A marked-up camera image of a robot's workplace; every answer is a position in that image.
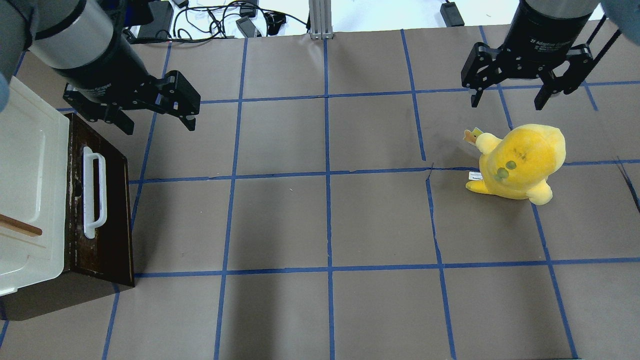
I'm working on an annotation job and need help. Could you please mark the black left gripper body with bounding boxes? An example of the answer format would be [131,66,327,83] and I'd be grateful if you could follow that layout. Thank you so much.
[52,35,160,113]

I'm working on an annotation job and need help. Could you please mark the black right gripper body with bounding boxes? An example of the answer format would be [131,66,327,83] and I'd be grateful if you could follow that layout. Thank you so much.
[500,2,594,80]

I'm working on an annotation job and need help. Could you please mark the white drawer handle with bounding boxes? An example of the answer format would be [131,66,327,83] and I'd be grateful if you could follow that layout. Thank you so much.
[82,146,108,240]

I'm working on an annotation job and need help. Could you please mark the dark brown wooden drawer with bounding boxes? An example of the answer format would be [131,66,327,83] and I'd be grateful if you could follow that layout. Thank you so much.
[1,113,135,321]

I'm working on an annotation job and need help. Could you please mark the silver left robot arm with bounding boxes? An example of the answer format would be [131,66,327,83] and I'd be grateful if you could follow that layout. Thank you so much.
[1,0,201,135]

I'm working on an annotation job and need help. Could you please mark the black power adapter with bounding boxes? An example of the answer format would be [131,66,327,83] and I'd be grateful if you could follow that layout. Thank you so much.
[439,0,466,28]

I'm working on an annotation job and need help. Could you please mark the cream plastic storage box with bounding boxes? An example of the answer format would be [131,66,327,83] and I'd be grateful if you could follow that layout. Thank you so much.
[0,77,70,296]

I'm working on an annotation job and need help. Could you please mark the black power brick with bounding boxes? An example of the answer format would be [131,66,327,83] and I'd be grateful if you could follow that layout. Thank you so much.
[135,0,174,44]

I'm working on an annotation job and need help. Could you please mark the small black device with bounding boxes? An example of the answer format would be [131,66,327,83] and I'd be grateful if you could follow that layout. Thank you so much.
[235,16,263,38]

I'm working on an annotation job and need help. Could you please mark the yellow plush toy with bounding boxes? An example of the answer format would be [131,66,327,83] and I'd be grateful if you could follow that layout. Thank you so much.
[463,124,567,206]

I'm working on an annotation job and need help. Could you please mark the wooden stick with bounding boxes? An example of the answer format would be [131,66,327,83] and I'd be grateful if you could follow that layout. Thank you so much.
[0,214,42,237]

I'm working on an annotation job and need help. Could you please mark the black cable bundle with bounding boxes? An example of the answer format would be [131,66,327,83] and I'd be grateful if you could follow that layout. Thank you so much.
[120,0,311,45]

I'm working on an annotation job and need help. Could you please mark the aluminium frame post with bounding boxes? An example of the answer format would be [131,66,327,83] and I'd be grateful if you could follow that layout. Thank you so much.
[308,0,334,40]

